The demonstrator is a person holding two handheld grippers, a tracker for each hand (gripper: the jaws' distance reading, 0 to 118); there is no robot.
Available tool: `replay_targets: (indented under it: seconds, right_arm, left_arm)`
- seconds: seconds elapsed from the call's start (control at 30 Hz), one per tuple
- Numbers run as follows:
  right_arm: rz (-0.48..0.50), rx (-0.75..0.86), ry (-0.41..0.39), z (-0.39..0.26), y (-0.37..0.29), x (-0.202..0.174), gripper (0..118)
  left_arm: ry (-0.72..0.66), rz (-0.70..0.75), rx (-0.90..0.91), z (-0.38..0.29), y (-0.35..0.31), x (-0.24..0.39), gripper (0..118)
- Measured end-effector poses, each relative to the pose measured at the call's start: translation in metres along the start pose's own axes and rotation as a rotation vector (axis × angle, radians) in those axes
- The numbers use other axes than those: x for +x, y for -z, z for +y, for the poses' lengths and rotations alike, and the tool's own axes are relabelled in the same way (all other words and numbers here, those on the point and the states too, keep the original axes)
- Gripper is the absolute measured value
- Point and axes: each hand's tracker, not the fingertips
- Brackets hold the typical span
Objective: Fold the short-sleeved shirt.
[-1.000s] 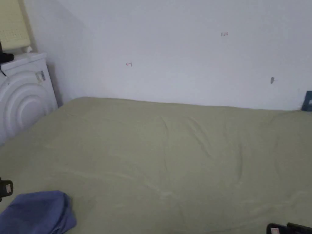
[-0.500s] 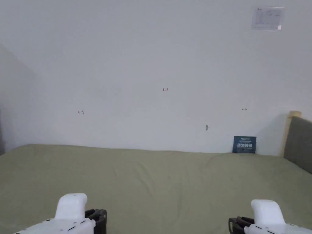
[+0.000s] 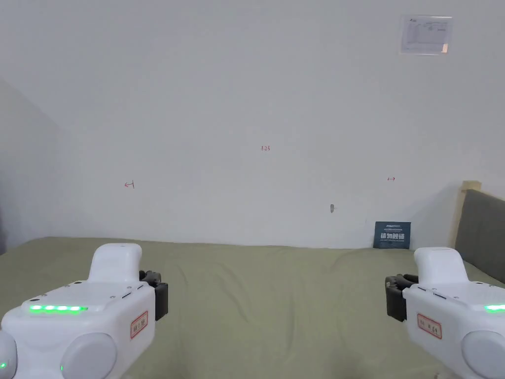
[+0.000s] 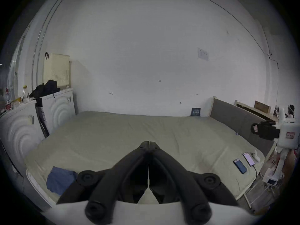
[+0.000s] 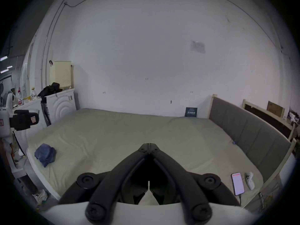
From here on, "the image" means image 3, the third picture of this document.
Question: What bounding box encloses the dark blue sign card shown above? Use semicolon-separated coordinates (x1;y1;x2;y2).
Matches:
372;221;412;250

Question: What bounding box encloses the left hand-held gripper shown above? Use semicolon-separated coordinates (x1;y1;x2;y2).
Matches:
0;243;170;379

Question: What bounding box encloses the bed with pale green sheet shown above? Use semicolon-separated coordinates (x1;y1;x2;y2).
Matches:
0;236;505;379

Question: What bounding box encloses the grey padded headboard, wooden frame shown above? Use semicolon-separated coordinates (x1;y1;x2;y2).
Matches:
453;180;505;287

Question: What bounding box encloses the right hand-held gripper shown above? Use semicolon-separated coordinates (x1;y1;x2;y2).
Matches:
385;247;505;379

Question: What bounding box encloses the white paper notice sheet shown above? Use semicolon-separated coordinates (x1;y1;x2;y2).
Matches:
399;14;454;56

